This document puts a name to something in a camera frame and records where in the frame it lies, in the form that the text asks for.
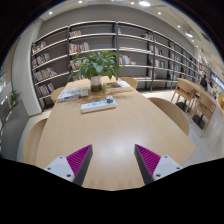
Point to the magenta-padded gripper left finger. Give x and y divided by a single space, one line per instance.
63 166

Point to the white power strip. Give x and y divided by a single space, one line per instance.
95 106

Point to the small potted plant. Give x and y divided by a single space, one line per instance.
14 97

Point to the ceiling lights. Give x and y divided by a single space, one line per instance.
144 3

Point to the long wooden table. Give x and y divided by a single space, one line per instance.
200 88

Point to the white magazine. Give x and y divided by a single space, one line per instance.
73 94

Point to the white book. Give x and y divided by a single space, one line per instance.
125 84

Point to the person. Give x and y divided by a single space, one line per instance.
203 82

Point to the grey shelf unit with books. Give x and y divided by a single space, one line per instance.
100 43

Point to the green potted plant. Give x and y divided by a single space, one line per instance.
96 66

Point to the slatted wooden chair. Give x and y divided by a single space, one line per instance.
205 106
182 90

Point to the yellow picture-cover book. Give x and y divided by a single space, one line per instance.
111 88

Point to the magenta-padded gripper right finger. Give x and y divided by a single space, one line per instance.
160 166

